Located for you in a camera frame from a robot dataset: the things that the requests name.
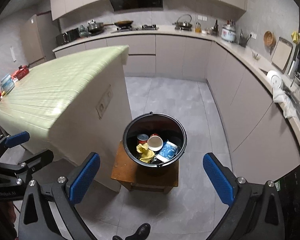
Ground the yellow cloth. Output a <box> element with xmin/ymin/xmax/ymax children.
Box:
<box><xmin>136</xmin><ymin>143</ymin><xmax>155</xmax><ymax>164</ymax></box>

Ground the blue patterned paper cup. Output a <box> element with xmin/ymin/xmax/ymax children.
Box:
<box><xmin>156</xmin><ymin>141</ymin><xmax>178</xmax><ymax>162</ymax></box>

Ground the red paper cup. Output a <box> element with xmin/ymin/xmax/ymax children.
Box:
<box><xmin>147</xmin><ymin>134</ymin><xmax>164</xmax><ymax>152</ymax></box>

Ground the black trash bucket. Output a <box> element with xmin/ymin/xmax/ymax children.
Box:
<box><xmin>122</xmin><ymin>112</ymin><xmax>187</xmax><ymax>176</ymax></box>

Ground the left hand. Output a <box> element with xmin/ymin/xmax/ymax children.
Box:
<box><xmin>0</xmin><ymin>202</ymin><xmax>17</xmax><ymax>239</ymax></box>

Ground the white blue container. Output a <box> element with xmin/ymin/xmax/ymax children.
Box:
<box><xmin>0</xmin><ymin>74</ymin><xmax>15</xmax><ymax>94</ymax></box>

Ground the green plaid tablecloth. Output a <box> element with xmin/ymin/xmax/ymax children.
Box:
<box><xmin>0</xmin><ymin>45</ymin><xmax>129</xmax><ymax>133</ymax></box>

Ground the red enamel pot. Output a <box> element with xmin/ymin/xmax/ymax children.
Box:
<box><xmin>12</xmin><ymin>65</ymin><xmax>30</xmax><ymax>81</ymax></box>

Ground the wooden stool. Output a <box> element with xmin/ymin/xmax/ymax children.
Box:
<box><xmin>111</xmin><ymin>142</ymin><xmax>179</xmax><ymax>194</ymax></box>

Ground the black shoe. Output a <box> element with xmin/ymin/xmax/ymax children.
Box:
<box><xmin>125</xmin><ymin>223</ymin><xmax>151</xmax><ymax>240</ymax></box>

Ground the refrigerator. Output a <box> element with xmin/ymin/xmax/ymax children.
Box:
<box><xmin>20</xmin><ymin>11</ymin><xmax>60</xmax><ymax>67</ymax></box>

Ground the black microwave oven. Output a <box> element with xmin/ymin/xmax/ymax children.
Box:
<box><xmin>56</xmin><ymin>28</ymin><xmax>79</xmax><ymax>46</ymax></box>

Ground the white plate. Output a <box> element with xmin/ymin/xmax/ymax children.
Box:
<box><xmin>266</xmin><ymin>70</ymin><xmax>283</xmax><ymax>89</ymax></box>

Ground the black lidded wok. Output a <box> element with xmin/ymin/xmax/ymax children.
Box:
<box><xmin>87</xmin><ymin>22</ymin><xmax>104</xmax><ymax>34</ymax></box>

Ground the frying pan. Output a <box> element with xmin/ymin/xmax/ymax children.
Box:
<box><xmin>104</xmin><ymin>21</ymin><xmax>133</xmax><ymax>28</ymax></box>

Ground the cutting board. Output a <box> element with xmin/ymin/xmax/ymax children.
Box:
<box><xmin>271</xmin><ymin>37</ymin><xmax>293</xmax><ymax>73</ymax></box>

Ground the gas stove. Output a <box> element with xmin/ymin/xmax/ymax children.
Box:
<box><xmin>113</xmin><ymin>24</ymin><xmax>159</xmax><ymax>33</ymax></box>

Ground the woven basket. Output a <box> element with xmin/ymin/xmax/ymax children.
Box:
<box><xmin>263</xmin><ymin>31</ymin><xmax>276</xmax><ymax>48</ymax></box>

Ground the white rice cooker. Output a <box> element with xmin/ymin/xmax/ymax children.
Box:
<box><xmin>221</xmin><ymin>24</ymin><xmax>236</xmax><ymax>42</ymax></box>

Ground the dark glass bottle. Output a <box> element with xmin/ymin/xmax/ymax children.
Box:
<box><xmin>211</xmin><ymin>20</ymin><xmax>218</xmax><ymax>36</ymax></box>

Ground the steel kettle pot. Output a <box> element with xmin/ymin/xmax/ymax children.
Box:
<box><xmin>173</xmin><ymin>14</ymin><xmax>192</xmax><ymax>31</ymax></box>

